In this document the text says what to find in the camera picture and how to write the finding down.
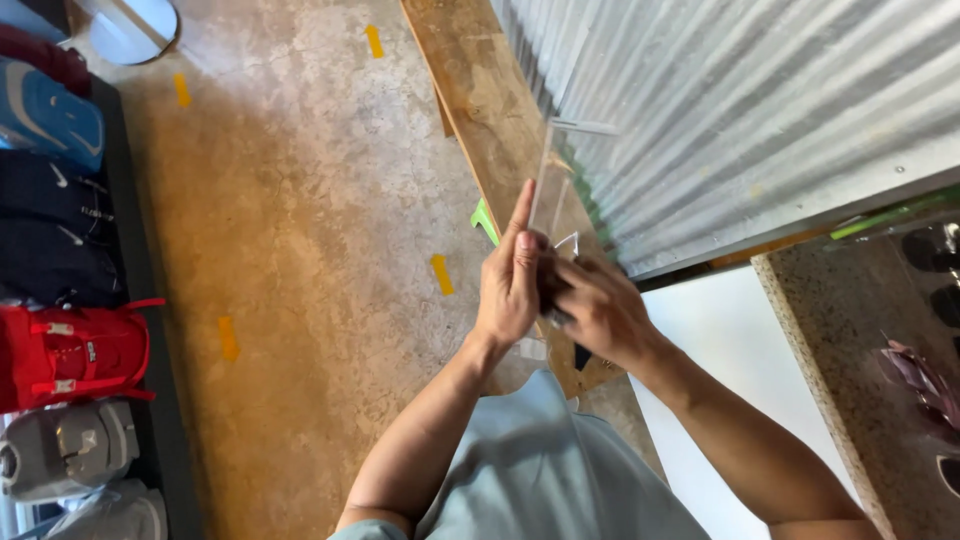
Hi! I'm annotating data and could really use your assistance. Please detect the person's right hand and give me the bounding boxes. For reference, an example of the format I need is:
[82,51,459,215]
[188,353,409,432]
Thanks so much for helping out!
[543,255,666,374]

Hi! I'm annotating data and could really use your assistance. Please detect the person's left hand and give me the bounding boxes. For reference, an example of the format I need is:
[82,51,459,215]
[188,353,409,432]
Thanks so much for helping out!
[471,178,560,354]

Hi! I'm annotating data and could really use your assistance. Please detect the dark cleaning cloth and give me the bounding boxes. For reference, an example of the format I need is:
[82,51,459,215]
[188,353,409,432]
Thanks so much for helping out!
[536,251,595,372]

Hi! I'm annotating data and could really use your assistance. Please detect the green plastic piece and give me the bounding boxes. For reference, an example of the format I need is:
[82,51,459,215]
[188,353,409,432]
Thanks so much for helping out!
[470,197,501,247]

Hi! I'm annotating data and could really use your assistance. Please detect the light blue shirt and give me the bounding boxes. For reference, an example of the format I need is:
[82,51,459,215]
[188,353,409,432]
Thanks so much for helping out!
[327,367,714,540]

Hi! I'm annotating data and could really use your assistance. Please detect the long wooden bench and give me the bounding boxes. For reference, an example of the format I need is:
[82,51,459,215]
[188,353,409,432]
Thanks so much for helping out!
[399,0,628,400]

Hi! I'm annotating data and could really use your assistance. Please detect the granite top counter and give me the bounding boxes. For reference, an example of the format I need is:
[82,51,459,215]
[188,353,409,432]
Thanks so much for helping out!
[628,217,960,540]

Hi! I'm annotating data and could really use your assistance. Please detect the green strip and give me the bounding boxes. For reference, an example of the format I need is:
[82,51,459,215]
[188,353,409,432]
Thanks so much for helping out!
[828,187,960,241]

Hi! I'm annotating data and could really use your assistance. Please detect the purple sunglasses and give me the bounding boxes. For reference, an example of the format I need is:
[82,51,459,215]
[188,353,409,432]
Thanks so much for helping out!
[877,339,960,432]

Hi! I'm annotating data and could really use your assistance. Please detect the black display shelf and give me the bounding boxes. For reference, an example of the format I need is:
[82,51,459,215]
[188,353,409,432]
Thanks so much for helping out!
[0,75,205,540]

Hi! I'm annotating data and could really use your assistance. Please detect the round white stand base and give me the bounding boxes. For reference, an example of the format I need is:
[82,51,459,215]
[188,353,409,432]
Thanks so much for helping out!
[75,0,181,66]

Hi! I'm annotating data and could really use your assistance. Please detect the red backpack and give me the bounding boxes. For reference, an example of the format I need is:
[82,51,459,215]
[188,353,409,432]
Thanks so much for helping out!
[0,297,166,415]

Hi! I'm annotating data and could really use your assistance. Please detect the pale grey backpack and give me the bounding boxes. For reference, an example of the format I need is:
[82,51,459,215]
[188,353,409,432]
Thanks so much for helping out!
[15,480,170,540]

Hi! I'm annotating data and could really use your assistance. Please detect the navy backpack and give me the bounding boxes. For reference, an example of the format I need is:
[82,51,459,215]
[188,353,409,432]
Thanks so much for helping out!
[0,150,117,228]
[0,217,129,309]

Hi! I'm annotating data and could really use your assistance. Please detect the blue backpack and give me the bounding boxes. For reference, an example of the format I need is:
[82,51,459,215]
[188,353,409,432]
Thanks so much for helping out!
[0,56,106,175]

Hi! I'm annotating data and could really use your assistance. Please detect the maroon backpack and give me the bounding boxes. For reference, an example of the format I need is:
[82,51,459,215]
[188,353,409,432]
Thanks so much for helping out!
[0,22,93,97]

